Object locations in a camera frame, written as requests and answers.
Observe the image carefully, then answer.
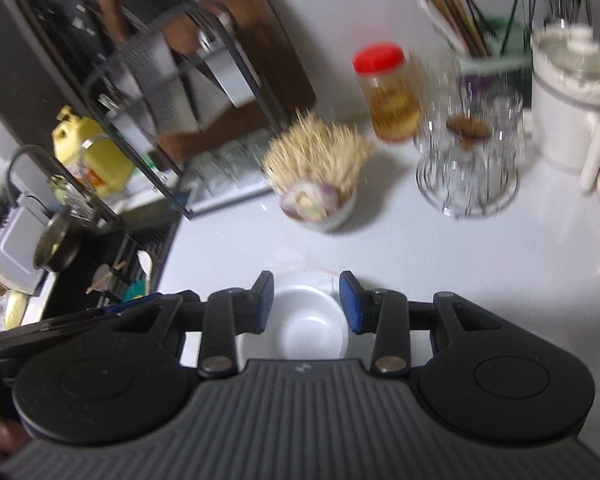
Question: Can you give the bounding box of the white silicone spatula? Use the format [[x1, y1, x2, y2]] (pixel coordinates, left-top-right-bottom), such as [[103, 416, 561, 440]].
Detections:
[[137, 249, 154, 296]]

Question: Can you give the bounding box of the white electric cooking pot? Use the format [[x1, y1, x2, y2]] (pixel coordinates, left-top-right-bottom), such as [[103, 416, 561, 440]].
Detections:
[[530, 25, 600, 195]]

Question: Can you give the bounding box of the red-lid plastic jar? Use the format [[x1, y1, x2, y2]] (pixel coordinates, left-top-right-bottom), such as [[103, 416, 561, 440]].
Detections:
[[352, 42, 420, 143]]

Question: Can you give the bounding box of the chopstick utensil holder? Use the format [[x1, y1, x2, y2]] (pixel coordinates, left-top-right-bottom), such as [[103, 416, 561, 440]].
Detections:
[[417, 0, 532, 106]]

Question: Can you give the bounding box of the green sunflower sink mat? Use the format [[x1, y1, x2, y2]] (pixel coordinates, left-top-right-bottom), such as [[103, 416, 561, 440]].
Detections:
[[122, 278, 146, 302]]

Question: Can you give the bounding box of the chrome faucet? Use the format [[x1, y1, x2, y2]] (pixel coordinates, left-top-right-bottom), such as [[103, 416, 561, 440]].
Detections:
[[1, 144, 125, 232]]

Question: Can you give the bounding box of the wooden cutting board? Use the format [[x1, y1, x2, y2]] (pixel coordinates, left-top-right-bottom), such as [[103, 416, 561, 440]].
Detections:
[[157, 0, 316, 166]]

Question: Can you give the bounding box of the black wire dish rack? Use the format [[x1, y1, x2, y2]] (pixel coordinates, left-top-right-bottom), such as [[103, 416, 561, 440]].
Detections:
[[82, 1, 292, 221]]

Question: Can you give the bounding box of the enoki mushroom bunch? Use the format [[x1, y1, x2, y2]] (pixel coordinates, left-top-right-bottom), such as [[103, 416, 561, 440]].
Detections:
[[261, 113, 376, 200]]

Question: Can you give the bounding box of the white bowl with vegetables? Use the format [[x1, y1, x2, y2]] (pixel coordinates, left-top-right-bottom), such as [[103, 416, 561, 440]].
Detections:
[[279, 181, 358, 233]]

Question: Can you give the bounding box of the sliced purple onion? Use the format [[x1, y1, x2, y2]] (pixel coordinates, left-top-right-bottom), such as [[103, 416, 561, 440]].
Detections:
[[280, 181, 340, 222]]

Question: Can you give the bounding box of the small white ceramic bowl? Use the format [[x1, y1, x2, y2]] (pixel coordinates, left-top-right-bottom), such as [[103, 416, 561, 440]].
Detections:
[[235, 266, 376, 363]]

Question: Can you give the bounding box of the amber glass saucer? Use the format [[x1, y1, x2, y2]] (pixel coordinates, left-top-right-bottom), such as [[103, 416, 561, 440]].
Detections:
[[446, 114, 492, 141]]

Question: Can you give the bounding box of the wire cup holder rack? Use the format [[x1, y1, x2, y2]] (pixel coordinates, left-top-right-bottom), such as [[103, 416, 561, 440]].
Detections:
[[414, 86, 524, 219]]

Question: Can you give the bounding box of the yellow bottle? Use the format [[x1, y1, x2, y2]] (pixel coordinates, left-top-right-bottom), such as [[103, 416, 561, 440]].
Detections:
[[52, 105, 134, 197]]

